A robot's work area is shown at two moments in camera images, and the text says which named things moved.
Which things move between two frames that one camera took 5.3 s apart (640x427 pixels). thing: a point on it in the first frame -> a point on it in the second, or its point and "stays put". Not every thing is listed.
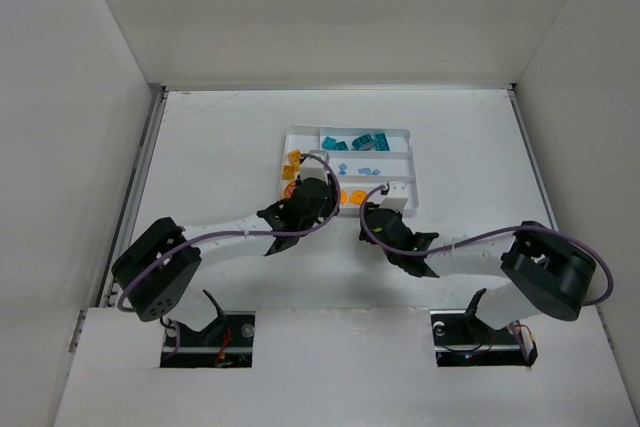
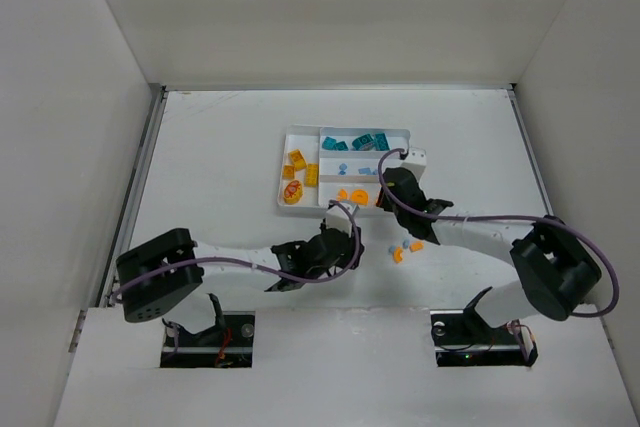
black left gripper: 310,192 -> 338,240
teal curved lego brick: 329,143 stays put
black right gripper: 379,223 -> 400,182
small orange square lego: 288,172 stays put
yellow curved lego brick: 295,158 stays put
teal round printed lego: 364,142 stays put
